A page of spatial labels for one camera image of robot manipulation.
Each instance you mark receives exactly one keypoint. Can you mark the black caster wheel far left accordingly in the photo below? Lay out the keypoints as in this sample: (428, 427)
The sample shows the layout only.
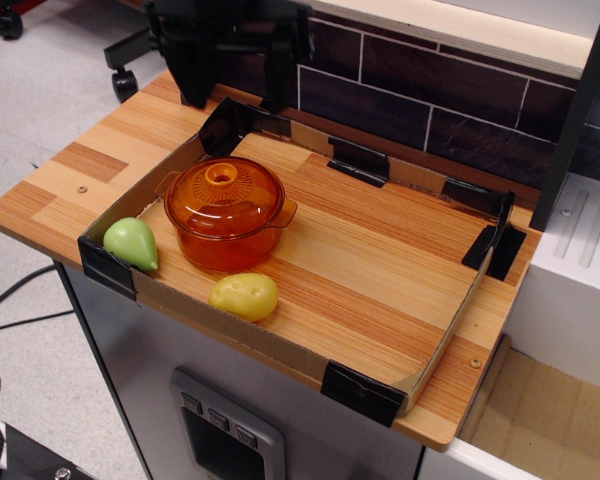
(11, 25)

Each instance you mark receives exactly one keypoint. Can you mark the white toy sink unit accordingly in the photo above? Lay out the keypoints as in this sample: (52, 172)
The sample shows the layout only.
(555, 318)

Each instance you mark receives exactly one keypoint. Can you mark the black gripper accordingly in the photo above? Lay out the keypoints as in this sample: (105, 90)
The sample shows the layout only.
(190, 32)

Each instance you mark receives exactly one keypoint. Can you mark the black right shelf post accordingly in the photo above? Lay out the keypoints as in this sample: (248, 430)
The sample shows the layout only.
(581, 106)

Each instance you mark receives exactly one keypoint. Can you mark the orange transparent plastic pot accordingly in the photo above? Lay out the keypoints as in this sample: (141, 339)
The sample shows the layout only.
(224, 255)

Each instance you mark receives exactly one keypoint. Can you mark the light wooden shelf board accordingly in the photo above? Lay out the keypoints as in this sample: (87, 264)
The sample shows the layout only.
(489, 35)

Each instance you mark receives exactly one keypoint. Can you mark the orange transparent pot lid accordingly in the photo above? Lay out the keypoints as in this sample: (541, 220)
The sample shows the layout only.
(227, 198)

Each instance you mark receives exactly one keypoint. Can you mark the green toy pear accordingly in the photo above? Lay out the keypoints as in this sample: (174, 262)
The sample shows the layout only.
(132, 240)

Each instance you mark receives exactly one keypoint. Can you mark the grey oven control panel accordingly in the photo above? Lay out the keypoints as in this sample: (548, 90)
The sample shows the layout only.
(226, 441)

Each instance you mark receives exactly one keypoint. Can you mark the cardboard fence with black tape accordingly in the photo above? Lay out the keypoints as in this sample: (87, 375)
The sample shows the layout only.
(395, 281)

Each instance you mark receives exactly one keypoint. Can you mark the black chair base with casters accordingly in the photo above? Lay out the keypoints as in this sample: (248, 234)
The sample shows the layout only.
(129, 49)

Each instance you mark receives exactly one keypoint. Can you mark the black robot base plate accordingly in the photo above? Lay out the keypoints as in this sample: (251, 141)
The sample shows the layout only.
(21, 457)

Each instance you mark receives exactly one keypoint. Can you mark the yellow toy potato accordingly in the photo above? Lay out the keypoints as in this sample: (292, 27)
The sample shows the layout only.
(249, 296)

